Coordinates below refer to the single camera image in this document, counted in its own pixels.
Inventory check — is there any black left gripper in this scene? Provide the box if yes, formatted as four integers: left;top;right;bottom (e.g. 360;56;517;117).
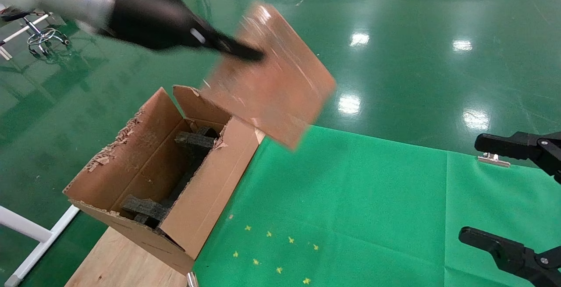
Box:
99;0;266;62

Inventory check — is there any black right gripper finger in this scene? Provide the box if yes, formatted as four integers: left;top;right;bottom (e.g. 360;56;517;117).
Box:
458;227;561;287
475;131;561;184

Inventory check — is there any cardboard sheet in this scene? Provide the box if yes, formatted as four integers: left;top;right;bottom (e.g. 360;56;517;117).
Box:
199;2;337;151

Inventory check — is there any large open cardboard carton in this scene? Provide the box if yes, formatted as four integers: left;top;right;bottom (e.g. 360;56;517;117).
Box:
64;85;266;275

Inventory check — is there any green cloth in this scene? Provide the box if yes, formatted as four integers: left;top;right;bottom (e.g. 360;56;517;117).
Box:
193;120;561;287

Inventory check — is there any black round stool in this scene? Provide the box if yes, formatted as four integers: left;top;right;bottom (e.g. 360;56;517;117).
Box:
0;9;71;57

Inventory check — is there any white table leg frame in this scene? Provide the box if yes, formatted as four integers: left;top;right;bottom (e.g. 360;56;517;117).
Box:
0;205;80;287

